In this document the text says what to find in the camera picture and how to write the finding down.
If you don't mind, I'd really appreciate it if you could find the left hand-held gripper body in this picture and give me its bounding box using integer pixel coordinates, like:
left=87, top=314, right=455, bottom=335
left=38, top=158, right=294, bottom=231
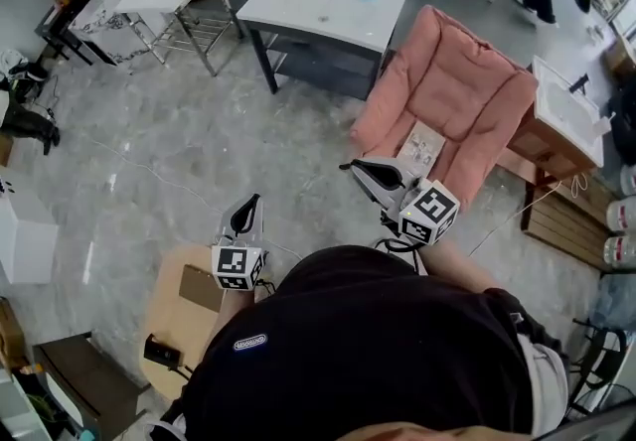
left=211, top=236, right=270, bottom=293

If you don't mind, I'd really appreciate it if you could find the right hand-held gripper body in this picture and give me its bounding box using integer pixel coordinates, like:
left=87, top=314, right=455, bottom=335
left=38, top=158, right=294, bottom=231
left=379, top=175, right=462, bottom=247

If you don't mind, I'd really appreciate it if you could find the grey photo-cover book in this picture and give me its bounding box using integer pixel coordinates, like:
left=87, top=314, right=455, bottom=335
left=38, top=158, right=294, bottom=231
left=397, top=119, right=447, bottom=167

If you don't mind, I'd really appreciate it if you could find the brown leather book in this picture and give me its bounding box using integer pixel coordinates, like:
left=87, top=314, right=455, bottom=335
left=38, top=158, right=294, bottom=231
left=178, top=263, right=228, bottom=314

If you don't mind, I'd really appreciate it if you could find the pink upholstered armchair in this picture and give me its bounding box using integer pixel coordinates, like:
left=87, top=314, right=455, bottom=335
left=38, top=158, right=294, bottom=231
left=350, top=4, right=540, bottom=212

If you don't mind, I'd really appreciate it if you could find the person's right forearm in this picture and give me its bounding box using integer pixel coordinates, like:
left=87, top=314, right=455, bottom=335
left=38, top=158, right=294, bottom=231
left=421, top=239, right=503, bottom=291

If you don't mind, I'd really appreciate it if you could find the person's left forearm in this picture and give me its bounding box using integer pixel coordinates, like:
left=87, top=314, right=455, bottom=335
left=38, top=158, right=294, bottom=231
left=216, top=287, right=259, bottom=334

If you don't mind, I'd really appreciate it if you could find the wooden coffee table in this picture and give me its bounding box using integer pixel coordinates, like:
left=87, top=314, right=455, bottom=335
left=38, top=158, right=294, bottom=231
left=138, top=242, right=279, bottom=403

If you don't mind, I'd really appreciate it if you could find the black telephone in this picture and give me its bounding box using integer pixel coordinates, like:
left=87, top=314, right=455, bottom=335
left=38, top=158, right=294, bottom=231
left=143, top=333, right=183, bottom=370

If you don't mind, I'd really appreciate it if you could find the wooden slat pallet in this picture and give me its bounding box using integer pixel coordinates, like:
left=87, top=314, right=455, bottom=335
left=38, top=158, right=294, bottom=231
left=521, top=170, right=617, bottom=271

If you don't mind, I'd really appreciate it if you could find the person's black shirt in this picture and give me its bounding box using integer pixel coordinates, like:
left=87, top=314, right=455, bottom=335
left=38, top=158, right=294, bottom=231
left=161, top=244, right=570, bottom=441

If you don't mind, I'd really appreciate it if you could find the brown wooden sink cabinet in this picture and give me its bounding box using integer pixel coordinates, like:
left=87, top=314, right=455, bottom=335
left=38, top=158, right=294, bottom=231
left=506, top=55, right=615, bottom=202

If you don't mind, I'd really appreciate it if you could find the dark wooden sink cabinet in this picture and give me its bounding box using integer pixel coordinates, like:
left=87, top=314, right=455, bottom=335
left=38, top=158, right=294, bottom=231
left=32, top=332, right=150, bottom=441

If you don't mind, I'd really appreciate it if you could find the shrink-wrapped water bottle pack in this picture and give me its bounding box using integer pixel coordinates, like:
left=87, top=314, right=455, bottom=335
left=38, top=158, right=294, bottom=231
left=602, top=233, right=636, bottom=271
left=604, top=195, right=636, bottom=234
left=618, top=163, right=636, bottom=197

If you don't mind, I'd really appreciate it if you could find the white box stand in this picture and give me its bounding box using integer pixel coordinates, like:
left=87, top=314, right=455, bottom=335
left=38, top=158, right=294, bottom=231
left=0, top=165, right=60, bottom=285

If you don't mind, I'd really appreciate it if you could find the blue plastic bag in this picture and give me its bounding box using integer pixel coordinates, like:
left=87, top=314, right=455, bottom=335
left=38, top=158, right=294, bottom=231
left=590, top=272, right=636, bottom=331

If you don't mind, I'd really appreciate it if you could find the cardboard box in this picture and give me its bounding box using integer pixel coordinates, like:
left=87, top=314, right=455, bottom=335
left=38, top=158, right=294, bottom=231
left=0, top=297, right=29, bottom=370

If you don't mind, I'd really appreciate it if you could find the marble-pattern cabinet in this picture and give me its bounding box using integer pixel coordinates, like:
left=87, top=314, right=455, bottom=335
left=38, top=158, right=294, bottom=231
left=69, top=0, right=165, bottom=77

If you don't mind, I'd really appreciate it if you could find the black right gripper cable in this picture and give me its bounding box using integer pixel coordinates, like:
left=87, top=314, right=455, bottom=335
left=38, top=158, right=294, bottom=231
left=373, top=237, right=423, bottom=271

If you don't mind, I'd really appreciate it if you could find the white floor cable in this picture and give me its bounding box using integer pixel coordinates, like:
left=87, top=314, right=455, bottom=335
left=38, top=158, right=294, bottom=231
left=88, top=138, right=304, bottom=261

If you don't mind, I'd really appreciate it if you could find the white hanging cable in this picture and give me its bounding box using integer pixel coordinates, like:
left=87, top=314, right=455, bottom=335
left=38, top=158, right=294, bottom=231
left=469, top=173, right=590, bottom=256

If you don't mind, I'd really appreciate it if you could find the white sink on grey frame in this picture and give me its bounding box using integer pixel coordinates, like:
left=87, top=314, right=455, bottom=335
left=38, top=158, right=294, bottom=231
left=236, top=0, right=406, bottom=100

